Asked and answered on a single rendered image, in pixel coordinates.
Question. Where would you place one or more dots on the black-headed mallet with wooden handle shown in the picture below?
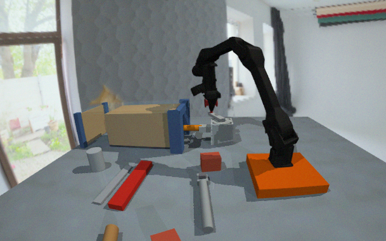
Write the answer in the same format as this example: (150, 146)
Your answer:
(111, 233)

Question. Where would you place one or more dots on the blue rectangular frame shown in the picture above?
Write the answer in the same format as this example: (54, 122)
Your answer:
(183, 108)

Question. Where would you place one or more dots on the red rectangular bar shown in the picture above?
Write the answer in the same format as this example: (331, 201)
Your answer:
(124, 194)

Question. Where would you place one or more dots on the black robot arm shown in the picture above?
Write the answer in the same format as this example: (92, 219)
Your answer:
(277, 124)

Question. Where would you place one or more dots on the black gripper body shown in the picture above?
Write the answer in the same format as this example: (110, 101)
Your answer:
(210, 86)

